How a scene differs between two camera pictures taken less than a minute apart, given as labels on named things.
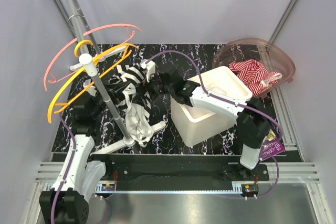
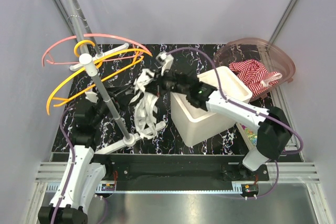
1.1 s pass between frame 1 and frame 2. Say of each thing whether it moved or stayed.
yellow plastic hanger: moved
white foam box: stayed
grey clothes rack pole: stayed
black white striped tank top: moved
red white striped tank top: stayed
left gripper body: moved
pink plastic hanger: moved
